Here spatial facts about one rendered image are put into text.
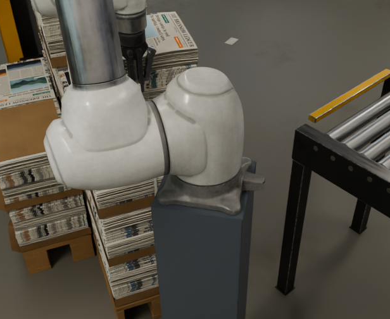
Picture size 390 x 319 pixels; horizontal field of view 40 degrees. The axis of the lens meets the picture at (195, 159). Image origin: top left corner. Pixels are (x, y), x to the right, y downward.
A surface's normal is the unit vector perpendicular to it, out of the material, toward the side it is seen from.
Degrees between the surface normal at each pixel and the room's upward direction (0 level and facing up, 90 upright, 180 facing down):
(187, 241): 90
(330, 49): 0
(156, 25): 2
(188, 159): 92
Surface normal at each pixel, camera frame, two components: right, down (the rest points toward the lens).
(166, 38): -0.04, -0.78
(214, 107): 0.32, 0.14
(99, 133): 0.16, 0.29
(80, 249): 0.35, 0.59
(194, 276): -0.23, 0.62
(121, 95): 0.47, -0.38
